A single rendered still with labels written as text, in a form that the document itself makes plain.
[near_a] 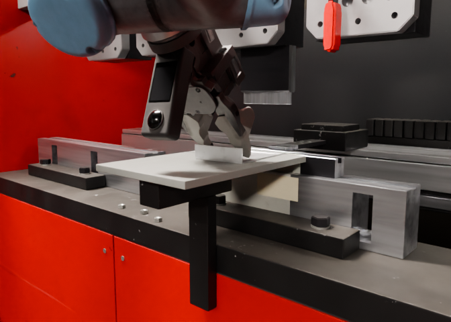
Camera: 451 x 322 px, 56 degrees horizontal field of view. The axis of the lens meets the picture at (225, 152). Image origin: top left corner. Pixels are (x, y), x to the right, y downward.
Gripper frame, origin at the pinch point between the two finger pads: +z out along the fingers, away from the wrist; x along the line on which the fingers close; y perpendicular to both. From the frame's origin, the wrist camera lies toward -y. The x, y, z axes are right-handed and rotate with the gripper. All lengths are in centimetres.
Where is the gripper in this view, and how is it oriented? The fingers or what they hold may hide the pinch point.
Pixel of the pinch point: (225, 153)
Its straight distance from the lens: 63.3
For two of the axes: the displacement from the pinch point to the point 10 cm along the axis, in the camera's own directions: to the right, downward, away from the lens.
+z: 3.7, 6.9, 6.2
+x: -8.2, -0.8, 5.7
